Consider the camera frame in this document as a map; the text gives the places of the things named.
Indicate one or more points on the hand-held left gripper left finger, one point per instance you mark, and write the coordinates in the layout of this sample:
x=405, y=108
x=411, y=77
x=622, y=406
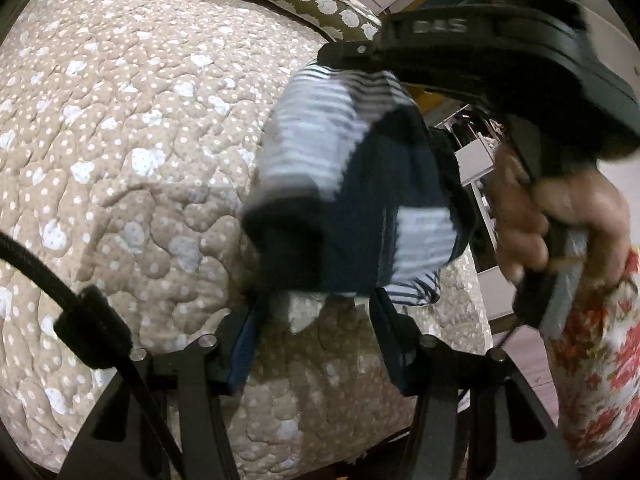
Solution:
x=242, y=355

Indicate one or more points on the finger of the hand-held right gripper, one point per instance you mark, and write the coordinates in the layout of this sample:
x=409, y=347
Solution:
x=350, y=52

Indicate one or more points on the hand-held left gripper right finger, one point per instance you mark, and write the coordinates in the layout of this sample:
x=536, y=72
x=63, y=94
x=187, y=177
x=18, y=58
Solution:
x=395, y=350

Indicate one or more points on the striped navy white pants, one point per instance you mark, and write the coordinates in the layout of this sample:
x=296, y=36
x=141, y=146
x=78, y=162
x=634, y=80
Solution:
x=380, y=185

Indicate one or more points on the floral sleeved right forearm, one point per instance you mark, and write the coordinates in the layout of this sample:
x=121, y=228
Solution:
x=605, y=360

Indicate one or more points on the person's right hand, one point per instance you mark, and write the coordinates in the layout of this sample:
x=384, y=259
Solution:
x=520, y=210

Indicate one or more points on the white open shelf cabinet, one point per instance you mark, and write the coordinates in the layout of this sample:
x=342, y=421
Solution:
x=475, y=160

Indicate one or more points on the beige dotted quilted bedspread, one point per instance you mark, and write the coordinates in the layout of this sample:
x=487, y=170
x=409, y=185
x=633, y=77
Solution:
x=125, y=110

